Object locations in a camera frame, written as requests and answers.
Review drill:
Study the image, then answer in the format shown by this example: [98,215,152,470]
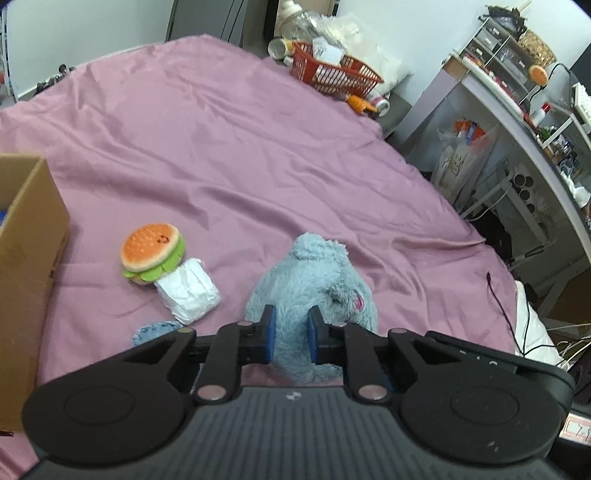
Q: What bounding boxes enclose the white soft packet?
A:
[154,258,221,325]

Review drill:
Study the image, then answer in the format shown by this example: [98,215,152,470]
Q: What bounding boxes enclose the blue denim round pad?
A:
[131,320,183,347]

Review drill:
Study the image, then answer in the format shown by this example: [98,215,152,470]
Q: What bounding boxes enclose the grey plush elephant toy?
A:
[245,232,379,385]

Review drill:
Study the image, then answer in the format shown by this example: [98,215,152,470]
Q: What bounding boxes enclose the plush hamburger toy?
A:
[120,223,185,285]

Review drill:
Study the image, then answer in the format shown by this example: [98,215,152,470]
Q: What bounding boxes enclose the pink bed sheet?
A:
[1,36,516,479]

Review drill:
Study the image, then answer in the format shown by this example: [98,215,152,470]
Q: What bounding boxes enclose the brown cardboard box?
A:
[1,153,70,432]

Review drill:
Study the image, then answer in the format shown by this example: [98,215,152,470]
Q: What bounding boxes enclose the white plastic bag under desk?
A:
[431,118,499,211]

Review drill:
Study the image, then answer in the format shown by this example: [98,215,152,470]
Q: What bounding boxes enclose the orange bottle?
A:
[346,94,379,117]

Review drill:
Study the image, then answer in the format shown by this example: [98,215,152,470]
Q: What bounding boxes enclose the white desk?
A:
[394,53,590,256]

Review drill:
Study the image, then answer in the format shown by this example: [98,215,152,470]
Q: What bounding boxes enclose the red plastic basket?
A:
[290,42,384,97]

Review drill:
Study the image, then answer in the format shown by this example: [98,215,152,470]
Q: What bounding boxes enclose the clear plastic jar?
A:
[276,1,328,42]

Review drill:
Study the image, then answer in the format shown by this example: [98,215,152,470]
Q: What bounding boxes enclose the grey drawer organizer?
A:
[461,16,536,100]

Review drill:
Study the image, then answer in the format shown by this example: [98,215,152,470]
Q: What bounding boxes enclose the black cable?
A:
[485,271,532,358]

